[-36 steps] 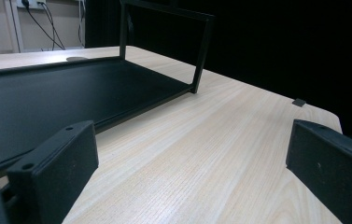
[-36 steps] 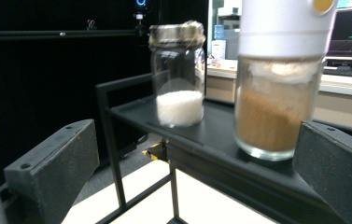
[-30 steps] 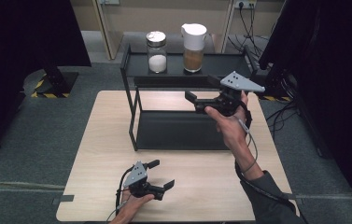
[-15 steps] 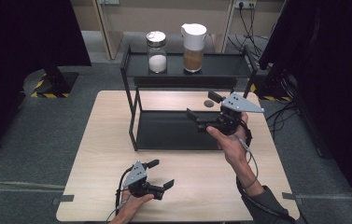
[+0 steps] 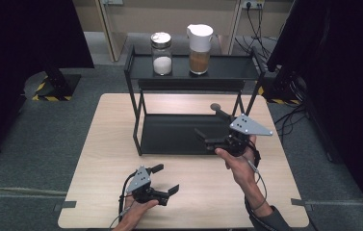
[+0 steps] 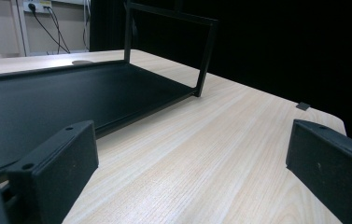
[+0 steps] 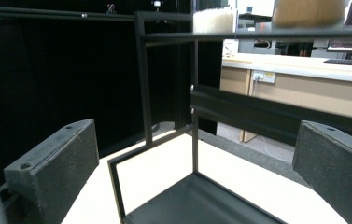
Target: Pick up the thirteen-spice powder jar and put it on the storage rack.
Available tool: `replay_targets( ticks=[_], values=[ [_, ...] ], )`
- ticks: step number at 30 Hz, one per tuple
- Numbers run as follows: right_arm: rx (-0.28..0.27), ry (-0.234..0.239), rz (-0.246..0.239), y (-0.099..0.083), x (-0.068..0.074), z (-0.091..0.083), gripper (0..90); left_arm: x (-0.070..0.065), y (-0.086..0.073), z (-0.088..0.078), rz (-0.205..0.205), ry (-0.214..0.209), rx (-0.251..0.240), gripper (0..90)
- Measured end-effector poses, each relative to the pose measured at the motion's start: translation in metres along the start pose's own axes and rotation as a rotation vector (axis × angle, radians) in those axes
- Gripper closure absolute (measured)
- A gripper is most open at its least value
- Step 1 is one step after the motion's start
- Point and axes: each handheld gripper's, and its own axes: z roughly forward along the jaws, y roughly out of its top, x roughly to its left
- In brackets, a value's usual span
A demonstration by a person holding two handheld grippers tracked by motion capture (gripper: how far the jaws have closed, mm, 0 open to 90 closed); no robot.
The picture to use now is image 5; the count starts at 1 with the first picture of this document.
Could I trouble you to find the person's left hand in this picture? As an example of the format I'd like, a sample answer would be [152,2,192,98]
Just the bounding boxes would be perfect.
[122,195,161,223]

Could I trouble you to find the black stand base striped tape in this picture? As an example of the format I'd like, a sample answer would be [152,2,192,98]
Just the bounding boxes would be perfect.
[32,65,82,103]
[257,71,302,106]

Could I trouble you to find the black two-tier metal rack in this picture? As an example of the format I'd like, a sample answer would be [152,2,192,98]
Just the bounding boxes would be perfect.
[123,44,267,157]

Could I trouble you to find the grey floor tape strip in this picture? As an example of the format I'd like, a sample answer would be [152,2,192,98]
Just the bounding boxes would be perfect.
[53,200,77,213]
[290,197,313,212]

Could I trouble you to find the wooden post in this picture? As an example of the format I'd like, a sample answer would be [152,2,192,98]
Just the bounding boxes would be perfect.
[93,0,129,63]
[219,0,245,56]

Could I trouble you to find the glass jar of white powder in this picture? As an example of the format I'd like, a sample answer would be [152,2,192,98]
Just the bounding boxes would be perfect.
[150,31,173,77]

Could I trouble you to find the black floor cables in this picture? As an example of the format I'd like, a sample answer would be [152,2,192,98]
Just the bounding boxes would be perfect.
[273,102,308,142]

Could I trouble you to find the left hand-held gripper cable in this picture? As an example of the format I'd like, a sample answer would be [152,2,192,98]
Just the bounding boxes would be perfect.
[108,171,139,231]

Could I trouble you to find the right hand-held gripper cable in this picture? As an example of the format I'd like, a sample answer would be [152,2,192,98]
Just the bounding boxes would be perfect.
[245,141,269,213]

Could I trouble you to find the person's right hand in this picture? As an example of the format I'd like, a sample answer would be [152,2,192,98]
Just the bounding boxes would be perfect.
[215,134,262,191]

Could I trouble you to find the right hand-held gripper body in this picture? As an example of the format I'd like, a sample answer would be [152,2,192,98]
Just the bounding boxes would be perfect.
[210,103,273,159]

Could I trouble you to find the black curtain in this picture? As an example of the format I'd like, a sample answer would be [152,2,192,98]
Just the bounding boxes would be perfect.
[0,0,95,167]
[267,0,363,222]

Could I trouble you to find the black plugged wall cables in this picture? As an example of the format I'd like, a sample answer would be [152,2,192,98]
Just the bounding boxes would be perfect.
[235,3,278,61]

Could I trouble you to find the grey round floor plate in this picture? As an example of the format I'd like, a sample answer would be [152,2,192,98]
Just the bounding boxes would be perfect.
[24,70,48,99]

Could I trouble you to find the white-lidded jar of brown powder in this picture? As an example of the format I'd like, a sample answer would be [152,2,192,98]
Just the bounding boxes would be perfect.
[186,23,215,76]

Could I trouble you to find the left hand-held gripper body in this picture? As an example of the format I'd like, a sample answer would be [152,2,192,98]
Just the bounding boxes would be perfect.
[125,165,170,207]

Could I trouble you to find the hand-held gripper cable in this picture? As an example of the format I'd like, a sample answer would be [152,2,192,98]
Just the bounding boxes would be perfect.
[108,171,139,231]
[245,141,269,213]

